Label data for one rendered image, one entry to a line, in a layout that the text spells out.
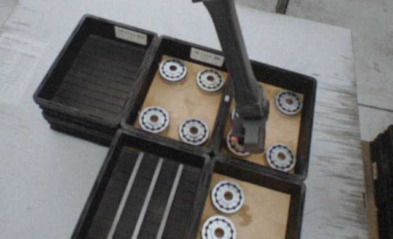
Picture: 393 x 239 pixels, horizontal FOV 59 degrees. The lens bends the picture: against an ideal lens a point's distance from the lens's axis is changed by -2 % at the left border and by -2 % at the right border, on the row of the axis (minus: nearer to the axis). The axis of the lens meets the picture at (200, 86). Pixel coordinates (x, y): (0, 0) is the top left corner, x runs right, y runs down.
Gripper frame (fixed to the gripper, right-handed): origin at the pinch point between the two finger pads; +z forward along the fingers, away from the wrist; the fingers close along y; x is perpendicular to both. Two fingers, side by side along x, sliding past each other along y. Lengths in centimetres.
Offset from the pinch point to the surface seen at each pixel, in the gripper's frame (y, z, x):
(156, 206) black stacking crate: -22.8, 5.8, -24.9
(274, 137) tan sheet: 12.5, 5.9, 5.4
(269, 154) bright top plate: 10.4, 2.6, -2.3
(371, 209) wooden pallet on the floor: 89, 72, 5
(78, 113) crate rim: -52, -2, -3
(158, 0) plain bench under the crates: -43, 25, 73
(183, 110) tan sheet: -20.4, 7.4, 9.7
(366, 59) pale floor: 106, 92, 121
